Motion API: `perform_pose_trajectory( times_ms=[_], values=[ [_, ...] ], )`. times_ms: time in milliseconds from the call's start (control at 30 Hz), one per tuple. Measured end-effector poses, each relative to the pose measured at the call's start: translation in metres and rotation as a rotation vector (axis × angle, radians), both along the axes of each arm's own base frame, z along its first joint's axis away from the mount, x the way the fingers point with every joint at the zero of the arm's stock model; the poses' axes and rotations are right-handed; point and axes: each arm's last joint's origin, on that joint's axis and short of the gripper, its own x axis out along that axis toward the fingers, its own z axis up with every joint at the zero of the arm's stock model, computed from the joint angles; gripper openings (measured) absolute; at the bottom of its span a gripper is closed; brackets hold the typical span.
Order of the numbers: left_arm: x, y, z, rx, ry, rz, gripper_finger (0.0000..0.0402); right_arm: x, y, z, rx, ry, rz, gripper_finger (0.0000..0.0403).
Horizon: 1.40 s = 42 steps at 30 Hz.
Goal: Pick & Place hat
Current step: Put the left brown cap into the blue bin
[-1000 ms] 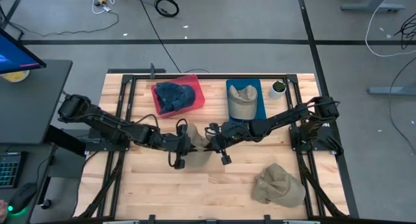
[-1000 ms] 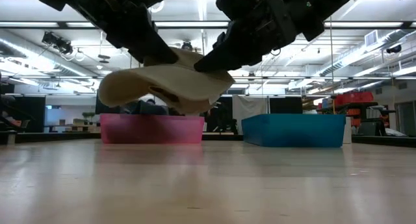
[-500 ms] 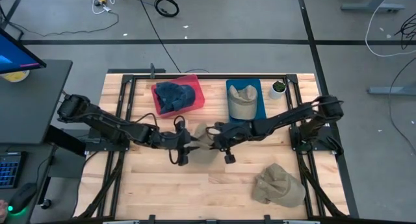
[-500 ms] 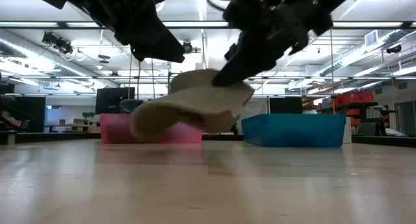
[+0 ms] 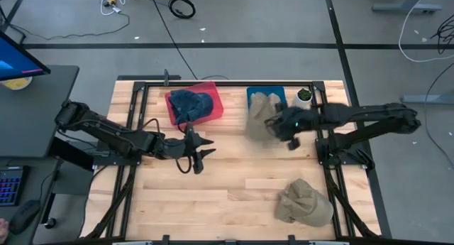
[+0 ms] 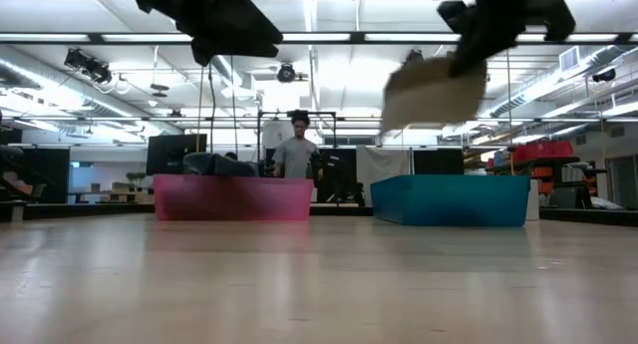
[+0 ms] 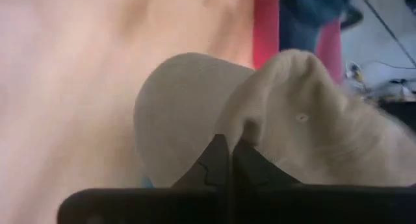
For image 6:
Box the person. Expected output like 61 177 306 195
271 109 324 180

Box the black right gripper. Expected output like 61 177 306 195
437 0 577 80

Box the black screen panel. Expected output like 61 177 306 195
412 148 466 176

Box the tan fabric hat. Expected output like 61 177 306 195
380 56 488 134

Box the black ceiling light fixture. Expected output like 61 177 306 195
63 48 114 86

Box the rack with red crates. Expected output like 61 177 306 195
485 140 608 209

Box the white hanging sheet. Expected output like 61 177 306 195
355 146 411 206

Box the round black ceiling camera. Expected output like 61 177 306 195
276 63 297 84

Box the blue plastic bin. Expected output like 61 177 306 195
370 173 531 228

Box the large black monitor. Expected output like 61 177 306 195
146 133 208 176

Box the pink plastic bin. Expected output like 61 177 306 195
153 173 315 222

